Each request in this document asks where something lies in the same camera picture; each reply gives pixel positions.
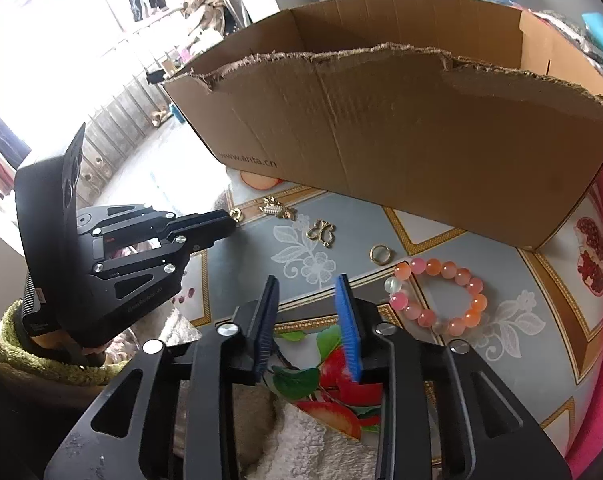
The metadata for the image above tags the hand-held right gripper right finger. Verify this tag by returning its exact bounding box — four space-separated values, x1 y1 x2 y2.
334 273 570 480

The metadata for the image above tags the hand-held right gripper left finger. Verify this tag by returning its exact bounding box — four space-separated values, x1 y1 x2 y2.
44 274 282 480

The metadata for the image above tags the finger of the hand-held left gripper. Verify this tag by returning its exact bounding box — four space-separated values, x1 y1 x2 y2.
78 203 235 239
94 224 238 281

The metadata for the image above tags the gold butterfly pendant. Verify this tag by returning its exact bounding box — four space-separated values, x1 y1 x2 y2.
306 218 339 248

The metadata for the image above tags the pink bead bracelet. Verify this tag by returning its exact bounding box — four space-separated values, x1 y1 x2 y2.
383 257 489 338

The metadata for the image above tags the brown cardboard box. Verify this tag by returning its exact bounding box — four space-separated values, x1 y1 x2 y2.
162 0 603 252

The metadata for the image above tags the person's left forearm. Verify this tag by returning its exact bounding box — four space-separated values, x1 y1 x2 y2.
0 299 108 387

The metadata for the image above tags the dark red hanging garment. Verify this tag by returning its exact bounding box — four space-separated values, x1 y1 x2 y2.
0 102 33 201

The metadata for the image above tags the balcony railing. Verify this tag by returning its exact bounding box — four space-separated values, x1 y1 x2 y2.
78 77 183 181

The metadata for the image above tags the brown pile of clothes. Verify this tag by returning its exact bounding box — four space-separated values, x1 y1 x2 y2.
181 0 243 46

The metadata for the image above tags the pink floral blanket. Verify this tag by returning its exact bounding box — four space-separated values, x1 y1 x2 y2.
564 130 603 480

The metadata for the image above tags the blue printed pillow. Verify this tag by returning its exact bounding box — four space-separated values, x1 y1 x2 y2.
581 12 603 46

